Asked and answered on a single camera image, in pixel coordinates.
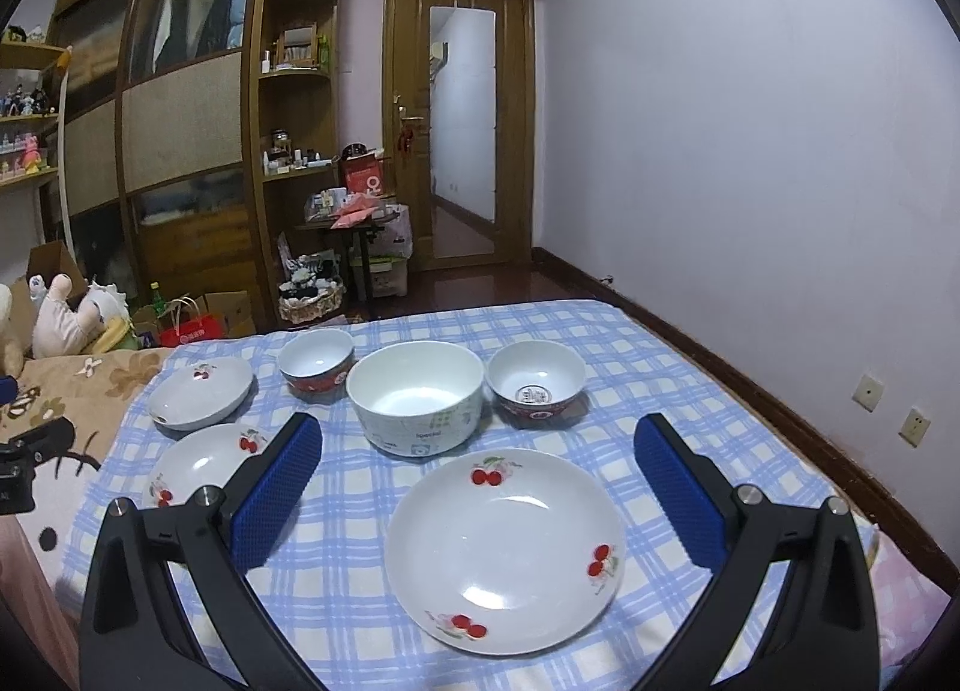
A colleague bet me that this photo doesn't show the small cherry plate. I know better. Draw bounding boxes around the small cherry plate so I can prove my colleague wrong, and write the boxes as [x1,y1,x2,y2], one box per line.
[140,423,270,509]
[148,358,254,434]

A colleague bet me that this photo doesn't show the red rimmed plain bowl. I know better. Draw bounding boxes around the red rimmed plain bowl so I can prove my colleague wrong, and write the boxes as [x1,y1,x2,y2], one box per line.
[277,328,355,393]

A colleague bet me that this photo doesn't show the large cherry plate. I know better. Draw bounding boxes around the large cherry plate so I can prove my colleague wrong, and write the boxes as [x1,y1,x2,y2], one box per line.
[384,448,626,657]

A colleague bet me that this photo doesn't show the large white serving bowl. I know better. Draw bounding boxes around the large white serving bowl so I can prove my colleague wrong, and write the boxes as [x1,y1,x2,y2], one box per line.
[345,340,485,459]

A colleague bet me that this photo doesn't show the red bowl with seal mark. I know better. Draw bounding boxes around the red bowl with seal mark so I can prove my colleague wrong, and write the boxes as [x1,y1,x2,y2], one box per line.
[487,340,587,421]

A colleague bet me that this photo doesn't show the cream plush toy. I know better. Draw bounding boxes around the cream plush toy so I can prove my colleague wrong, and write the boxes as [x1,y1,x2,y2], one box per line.
[0,285,25,379]

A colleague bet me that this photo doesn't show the white plush toy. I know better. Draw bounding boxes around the white plush toy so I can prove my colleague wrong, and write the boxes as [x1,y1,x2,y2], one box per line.
[31,273,133,359]

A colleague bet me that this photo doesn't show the cardboard box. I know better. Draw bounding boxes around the cardboard box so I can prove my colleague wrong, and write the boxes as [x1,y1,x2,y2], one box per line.
[10,241,89,351]

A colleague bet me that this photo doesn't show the green glass bottle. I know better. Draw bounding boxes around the green glass bottle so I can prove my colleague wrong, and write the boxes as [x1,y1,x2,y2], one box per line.
[149,281,169,319]

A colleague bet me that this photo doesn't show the red paper shopping bag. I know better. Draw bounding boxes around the red paper shopping bag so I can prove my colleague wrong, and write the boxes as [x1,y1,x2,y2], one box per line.
[158,296,224,348]

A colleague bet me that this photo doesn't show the wicker basket with items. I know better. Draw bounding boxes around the wicker basket with items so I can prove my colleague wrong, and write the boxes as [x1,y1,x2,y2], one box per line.
[278,250,345,325]

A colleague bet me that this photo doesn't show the wooden wardrobe cabinet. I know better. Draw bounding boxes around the wooden wardrobe cabinet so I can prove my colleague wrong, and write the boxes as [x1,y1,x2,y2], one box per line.
[44,0,347,332]

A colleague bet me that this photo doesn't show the blue checked tablecloth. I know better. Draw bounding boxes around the blue checked tablecloth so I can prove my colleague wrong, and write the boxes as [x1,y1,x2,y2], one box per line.
[59,301,880,689]

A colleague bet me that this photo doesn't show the small black side table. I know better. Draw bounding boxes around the small black side table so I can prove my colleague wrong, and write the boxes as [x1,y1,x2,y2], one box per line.
[295,213,398,320]

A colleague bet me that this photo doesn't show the red gift bag on table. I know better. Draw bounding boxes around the red gift bag on table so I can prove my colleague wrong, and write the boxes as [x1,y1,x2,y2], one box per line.
[340,143,384,197]

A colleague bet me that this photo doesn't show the wooden door with mirror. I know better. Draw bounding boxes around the wooden door with mirror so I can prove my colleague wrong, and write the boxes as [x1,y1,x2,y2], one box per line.
[382,0,535,271]

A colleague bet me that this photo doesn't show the lower wall socket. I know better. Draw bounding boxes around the lower wall socket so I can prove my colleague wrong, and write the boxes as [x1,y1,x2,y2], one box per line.
[898,408,931,447]

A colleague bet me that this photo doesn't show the wall socket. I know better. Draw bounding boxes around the wall socket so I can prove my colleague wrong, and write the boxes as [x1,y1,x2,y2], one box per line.
[853,374,885,413]
[898,408,931,447]

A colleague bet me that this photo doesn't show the upper wall socket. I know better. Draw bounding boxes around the upper wall socket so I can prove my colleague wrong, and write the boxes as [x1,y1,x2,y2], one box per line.
[853,374,885,413]

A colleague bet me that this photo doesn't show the left wall shelf with figures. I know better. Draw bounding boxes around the left wall shelf with figures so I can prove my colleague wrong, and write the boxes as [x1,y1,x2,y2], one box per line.
[2,25,71,189]

